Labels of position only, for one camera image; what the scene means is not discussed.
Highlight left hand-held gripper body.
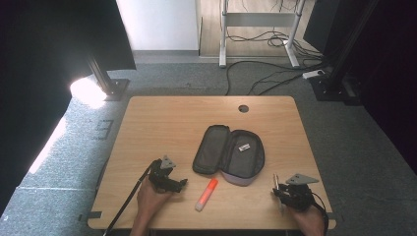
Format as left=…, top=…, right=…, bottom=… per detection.
left=148, top=154, right=185, bottom=194

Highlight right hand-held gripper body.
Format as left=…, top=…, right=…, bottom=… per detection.
left=278, top=173, right=320, bottom=211

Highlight black zip pencil case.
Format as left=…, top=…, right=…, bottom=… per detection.
left=192, top=124, right=266, bottom=187

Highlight person's right hand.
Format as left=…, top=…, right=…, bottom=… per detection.
left=288, top=204, right=327, bottom=236

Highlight orange highlighter pen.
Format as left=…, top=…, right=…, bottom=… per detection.
left=195, top=177, right=219, bottom=212

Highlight black metal stand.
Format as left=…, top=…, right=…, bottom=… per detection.
left=309, top=0, right=382, bottom=106
left=86, top=53, right=131, bottom=102

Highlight white power strip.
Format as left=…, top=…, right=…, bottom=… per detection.
left=301, top=69, right=326, bottom=80

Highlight black curtain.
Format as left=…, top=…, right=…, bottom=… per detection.
left=0, top=0, right=137, bottom=217
left=303, top=0, right=417, bottom=175

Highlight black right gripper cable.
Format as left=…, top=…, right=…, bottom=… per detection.
left=310, top=192, right=329, bottom=235

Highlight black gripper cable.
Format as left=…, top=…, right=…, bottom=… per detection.
left=310, top=192, right=329, bottom=235
left=102, top=161, right=155, bottom=236

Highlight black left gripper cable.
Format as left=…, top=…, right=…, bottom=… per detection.
left=102, top=161, right=155, bottom=236

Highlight black floor cables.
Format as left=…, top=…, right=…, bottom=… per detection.
left=224, top=0, right=332, bottom=96

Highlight white metal desk frame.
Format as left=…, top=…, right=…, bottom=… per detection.
left=218, top=0, right=307, bottom=69

